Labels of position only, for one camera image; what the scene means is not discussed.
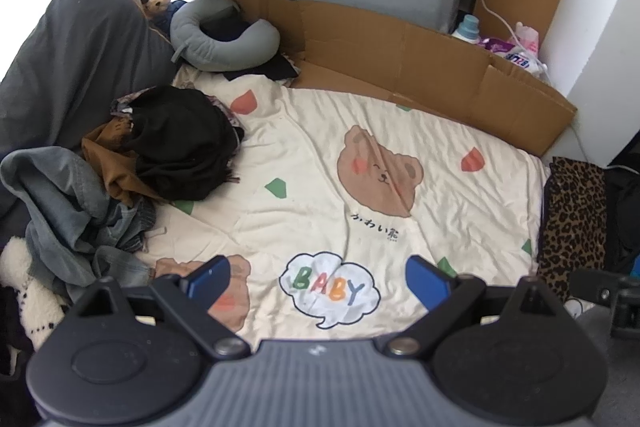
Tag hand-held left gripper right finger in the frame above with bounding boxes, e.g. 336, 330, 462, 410
385, 255, 563, 360

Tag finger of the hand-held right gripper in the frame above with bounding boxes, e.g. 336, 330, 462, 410
570, 269, 626, 303

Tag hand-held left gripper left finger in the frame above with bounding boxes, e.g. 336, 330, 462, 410
80, 256, 251, 362

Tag black shorts teddy print lining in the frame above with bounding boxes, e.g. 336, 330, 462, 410
110, 86, 246, 202

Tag leopard print cloth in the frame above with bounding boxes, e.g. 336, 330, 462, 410
537, 156, 608, 303

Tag black bag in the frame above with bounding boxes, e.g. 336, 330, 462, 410
602, 147, 640, 278

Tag brown garment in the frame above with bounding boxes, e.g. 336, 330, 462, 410
81, 117, 166, 208

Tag cream bear print blanket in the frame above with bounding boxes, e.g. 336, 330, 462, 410
132, 69, 548, 348

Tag blue denim jeans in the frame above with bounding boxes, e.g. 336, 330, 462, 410
0, 146, 158, 303

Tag white fluffy plush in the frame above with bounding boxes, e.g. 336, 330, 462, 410
0, 237, 71, 350

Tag small black cloth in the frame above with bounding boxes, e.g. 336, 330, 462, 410
222, 54, 301, 82

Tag flat cardboard sheet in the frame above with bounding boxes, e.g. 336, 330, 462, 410
220, 0, 578, 158

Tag white blue refill pouch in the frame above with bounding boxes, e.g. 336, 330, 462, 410
502, 49, 548, 80

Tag grey neck pillow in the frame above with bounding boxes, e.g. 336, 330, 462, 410
170, 0, 281, 72

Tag purple refill pouch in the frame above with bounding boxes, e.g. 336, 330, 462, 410
479, 38, 513, 55

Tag pink white bottle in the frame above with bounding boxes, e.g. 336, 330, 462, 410
510, 22, 542, 58

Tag blue cap detergent bottle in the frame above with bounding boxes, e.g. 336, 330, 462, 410
451, 14, 482, 44

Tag dark grey pillow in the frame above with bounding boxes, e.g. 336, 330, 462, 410
0, 0, 178, 158

